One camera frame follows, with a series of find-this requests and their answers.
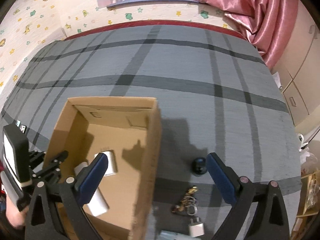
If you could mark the beige wardrobe cabinet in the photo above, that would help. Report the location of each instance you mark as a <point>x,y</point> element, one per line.
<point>298,70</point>

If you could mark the black round charger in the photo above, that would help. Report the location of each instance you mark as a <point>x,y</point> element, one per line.
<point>198,166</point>

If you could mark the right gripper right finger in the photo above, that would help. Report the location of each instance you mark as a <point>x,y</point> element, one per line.
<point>270,219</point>

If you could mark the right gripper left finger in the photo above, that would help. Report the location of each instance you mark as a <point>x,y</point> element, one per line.
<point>43,219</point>

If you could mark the small white plug charger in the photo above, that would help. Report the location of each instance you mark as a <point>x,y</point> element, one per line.
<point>196,227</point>

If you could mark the brown cardboard box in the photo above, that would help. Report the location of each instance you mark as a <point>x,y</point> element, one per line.
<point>128,131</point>

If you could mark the white power bank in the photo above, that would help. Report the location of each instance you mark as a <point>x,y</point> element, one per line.
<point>97,205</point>

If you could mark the red bed sheet edge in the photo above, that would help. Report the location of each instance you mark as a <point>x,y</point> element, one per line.
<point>158,22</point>

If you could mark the brass key bunch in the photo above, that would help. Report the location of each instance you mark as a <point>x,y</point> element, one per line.
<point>188,203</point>

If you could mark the white plastic bag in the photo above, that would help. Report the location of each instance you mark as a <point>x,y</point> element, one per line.
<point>309,154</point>

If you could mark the silver phone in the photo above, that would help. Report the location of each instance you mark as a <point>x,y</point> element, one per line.
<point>23,128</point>

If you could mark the light blue tube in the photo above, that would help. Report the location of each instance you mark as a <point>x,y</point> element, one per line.
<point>168,235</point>

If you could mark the grey plaid bed cover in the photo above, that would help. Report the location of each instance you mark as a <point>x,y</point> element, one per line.
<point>215,95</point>

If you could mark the white square charger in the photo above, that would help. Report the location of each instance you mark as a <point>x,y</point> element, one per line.
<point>112,168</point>

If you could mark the wooden shelf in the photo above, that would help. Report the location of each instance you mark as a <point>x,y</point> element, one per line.
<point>307,220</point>

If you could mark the pink satin curtain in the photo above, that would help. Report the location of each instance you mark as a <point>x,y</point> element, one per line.
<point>267,24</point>

